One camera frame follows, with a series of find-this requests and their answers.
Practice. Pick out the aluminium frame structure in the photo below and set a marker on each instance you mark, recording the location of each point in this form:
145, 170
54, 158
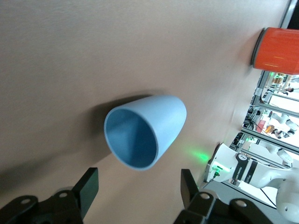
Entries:
288, 14

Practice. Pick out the orange can with silver lid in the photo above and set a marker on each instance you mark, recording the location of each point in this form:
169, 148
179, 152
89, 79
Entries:
278, 51

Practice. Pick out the light blue plastic cup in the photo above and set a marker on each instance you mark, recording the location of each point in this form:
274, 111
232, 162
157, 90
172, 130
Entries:
163, 121

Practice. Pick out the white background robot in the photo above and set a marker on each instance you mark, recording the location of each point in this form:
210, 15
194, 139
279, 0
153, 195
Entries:
286, 158

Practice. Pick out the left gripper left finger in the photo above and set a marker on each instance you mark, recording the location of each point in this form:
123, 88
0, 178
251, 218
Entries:
77, 203

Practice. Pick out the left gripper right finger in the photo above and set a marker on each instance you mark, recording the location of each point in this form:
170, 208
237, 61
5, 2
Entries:
196, 205

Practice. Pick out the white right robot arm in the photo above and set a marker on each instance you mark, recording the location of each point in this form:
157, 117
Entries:
233, 161

